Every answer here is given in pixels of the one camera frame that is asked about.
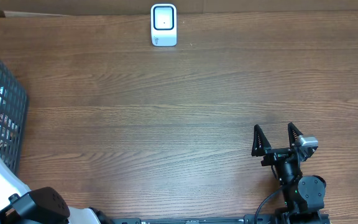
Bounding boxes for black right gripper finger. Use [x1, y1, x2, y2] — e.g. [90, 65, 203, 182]
[251, 124, 272, 156]
[288, 123, 303, 146]

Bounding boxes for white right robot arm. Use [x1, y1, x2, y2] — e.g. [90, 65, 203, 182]
[251, 123, 330, 224]

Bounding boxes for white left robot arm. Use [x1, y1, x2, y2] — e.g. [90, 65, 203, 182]
[0, 158, 112, 224]

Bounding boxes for black mesh basket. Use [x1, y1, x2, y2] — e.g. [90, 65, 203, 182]
[0, 60, 29, 174]

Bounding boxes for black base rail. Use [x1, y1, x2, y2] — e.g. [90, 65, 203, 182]
[110, 213, 331, 224]

